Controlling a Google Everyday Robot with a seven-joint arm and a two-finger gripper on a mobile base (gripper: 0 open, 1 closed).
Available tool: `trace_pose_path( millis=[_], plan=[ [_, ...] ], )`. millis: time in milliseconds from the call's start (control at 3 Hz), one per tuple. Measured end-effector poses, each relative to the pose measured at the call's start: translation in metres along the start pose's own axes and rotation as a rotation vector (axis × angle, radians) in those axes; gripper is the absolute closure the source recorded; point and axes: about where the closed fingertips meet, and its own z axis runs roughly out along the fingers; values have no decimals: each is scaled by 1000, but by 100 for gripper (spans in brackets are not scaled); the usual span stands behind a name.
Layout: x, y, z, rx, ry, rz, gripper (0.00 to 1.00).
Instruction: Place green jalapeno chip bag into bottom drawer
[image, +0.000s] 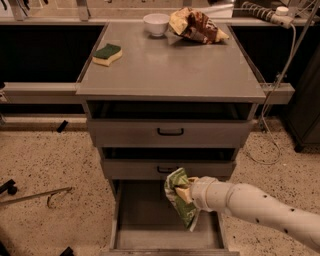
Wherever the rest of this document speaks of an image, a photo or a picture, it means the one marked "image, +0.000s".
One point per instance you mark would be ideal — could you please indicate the black clip on floor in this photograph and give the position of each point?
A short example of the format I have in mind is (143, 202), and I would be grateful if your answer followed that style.
(62, 126)

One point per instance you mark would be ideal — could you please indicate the black caster wheel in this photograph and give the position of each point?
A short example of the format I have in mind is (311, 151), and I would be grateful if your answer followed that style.
(8, 187)

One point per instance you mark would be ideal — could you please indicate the green yellow sponge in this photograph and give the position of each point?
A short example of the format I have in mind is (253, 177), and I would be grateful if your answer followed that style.
(107, 55)

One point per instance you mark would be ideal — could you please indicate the grey drawer cabinet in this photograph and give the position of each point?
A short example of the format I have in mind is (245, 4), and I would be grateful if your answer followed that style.
(170, 69)

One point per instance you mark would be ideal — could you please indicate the middle grey drawer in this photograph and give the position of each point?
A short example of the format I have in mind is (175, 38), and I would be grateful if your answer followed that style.
(156, 163)

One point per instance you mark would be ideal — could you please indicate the grey drawer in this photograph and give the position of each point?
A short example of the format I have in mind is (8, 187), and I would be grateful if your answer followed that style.
(156, 163)
(168, 124)
(146, 224)

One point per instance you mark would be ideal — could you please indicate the grey rail beam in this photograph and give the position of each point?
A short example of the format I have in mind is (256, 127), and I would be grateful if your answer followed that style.
(39, 93)

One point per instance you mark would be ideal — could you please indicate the brown yellow chip bag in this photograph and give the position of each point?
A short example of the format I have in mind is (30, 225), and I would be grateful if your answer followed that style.
(196, 26)

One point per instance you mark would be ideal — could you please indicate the dark cabinet at right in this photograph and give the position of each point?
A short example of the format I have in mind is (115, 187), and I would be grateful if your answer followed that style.
(302, 116)

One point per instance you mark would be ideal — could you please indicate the metal rod on floor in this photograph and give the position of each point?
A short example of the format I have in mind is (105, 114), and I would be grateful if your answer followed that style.
(34, 196)

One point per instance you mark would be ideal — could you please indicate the bottom grey drawer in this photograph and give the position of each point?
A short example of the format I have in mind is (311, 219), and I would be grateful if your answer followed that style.
(146, 224)

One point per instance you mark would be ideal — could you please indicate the white power strip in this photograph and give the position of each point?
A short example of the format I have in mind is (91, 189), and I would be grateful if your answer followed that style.
(278, 17)

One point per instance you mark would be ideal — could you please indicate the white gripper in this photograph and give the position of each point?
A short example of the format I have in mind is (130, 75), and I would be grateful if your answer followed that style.
(201, 192)

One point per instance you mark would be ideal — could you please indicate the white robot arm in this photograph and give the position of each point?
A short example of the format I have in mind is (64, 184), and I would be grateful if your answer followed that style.
(251, 204)

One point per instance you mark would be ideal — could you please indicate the top grey drawer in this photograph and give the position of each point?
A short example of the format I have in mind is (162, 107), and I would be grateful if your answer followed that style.
(168, 124)

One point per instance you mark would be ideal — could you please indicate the green jalapeno chip bag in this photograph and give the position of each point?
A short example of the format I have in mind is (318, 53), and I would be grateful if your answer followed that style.
(188, 213)

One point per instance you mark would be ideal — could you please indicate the white bowl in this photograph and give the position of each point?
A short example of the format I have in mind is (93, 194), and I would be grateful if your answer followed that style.
(156, 24)

